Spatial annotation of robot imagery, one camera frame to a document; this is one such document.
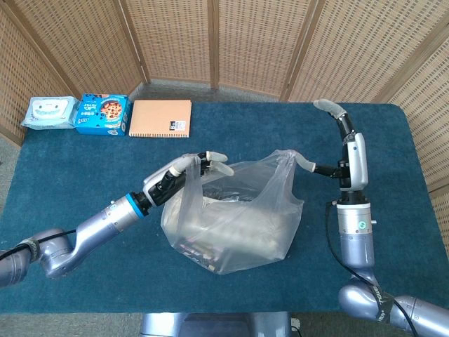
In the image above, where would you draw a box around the blue cookie box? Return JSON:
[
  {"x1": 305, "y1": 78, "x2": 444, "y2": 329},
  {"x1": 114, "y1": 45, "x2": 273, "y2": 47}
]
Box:
[{"x1": 74, "y1": 93, "x2": 132, "y2": 137}]

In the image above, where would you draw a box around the orange spiral notebook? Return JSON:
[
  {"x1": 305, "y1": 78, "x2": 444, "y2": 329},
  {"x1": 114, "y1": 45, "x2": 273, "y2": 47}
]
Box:
[{"x1": 128, "y1": 100, "x2": 193, "y2": 139}]

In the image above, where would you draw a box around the light blue wet wipes pack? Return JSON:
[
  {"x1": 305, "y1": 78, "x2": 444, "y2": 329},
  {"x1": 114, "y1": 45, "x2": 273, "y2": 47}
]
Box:
[{"x1": 20, "y1": 96, "x2": 79, "y2": 129}]

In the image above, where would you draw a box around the clear plastic bag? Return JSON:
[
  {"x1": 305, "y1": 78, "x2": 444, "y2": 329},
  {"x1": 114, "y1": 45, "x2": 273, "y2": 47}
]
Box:
[{"x1": 160, "y1": 149, "x2": 305, "y2": 276}]

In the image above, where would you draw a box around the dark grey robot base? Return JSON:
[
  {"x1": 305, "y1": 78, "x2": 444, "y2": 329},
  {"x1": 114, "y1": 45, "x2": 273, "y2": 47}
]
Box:
[{"x1": 139, "y1": 312, "x2": 293, "y2": 337}]

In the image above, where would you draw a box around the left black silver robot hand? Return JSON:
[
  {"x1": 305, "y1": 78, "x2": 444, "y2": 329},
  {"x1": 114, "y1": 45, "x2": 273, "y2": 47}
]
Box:
[{"x1": 142, "y1": 150, "x2": 235, "y2": 208}]

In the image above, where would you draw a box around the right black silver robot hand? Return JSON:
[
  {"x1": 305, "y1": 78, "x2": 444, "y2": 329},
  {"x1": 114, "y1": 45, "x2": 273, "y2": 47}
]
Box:
[{"x1": 297, "y1": 98, "x2": 370, "y2": 192}]

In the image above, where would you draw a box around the cream food package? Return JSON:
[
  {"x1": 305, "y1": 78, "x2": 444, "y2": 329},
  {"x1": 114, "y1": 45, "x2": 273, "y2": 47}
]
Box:
[{"x1": 182, "y1": 199, "x2": 293, "y2": 254}]

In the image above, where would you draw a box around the wicker folding screen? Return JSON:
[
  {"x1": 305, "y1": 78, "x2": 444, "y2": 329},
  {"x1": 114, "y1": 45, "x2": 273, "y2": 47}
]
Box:
[{"x1": 0, "y1": 0, "x2": 449, "y2": 225}]

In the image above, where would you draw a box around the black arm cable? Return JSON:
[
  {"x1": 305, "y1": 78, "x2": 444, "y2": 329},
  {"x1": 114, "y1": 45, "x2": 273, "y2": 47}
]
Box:
[
  {"x1": 324, "y1": 200, "x2": 419, "y2": 337},
  {"x1": 0, "y1": 227, "x2": 79, "y2": 263}
]

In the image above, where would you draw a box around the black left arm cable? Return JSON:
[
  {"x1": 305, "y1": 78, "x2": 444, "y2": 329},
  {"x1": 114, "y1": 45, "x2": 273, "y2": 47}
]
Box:
[{"x1": 0, "y1": 227, "x2": 79, "y2": 263}]

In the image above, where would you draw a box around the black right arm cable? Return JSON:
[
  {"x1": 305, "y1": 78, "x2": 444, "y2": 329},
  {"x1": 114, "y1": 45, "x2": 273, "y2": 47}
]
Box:
[{"x1": 324, "y1": 200, "x2": 419, "y2": 337}]

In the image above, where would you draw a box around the black printed snack pack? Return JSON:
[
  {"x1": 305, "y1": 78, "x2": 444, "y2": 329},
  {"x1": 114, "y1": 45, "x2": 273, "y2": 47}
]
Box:
[{"x1": 180, "y1": 238, "x2": 222, "y2": 273}]

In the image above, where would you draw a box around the blue carpet table mat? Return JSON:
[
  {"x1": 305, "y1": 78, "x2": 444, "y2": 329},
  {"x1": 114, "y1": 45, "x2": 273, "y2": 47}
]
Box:
[{"x1": 0, "y1": 101, "x2": 445, "y2": 315}]

